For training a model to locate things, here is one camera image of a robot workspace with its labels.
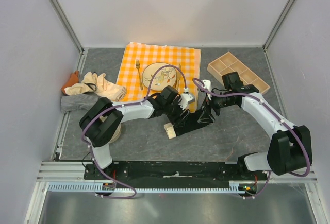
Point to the beige ceramic bowl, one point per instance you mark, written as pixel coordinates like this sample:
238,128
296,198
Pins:
117,132

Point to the black cream garment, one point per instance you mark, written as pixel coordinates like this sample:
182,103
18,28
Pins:
191,125

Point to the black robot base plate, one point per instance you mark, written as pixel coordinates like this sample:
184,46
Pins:
175,175

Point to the grey striped garment pile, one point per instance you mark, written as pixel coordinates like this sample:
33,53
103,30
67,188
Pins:
77,102

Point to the grey aluminium frame post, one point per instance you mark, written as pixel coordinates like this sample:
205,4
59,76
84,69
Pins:
281,18

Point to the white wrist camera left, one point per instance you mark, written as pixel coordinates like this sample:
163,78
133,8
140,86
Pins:
186,100

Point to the white cable duct strip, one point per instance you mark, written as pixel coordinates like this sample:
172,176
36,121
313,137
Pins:
233,188

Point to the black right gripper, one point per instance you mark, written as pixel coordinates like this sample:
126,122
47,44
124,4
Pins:
206,116

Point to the left aluminium frame post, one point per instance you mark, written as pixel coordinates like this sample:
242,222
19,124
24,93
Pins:
67,25

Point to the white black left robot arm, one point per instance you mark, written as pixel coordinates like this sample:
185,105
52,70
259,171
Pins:
100,123

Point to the gold fork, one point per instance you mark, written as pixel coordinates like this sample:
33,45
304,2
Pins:
137,64

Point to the orange checkered tablecloth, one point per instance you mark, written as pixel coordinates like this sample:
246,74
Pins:
189,58

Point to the wooden compartment tray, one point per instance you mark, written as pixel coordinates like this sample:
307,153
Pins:
228,63

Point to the orange cloth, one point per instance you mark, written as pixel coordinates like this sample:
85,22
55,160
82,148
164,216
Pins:
73,79

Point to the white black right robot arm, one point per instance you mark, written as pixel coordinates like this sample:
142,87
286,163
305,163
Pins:
289,151

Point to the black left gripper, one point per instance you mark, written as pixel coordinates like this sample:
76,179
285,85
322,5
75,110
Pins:
176,120

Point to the cream cloth garment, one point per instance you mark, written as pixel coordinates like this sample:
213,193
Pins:
98,84

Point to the gold table knife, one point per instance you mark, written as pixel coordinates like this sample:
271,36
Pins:
178,76

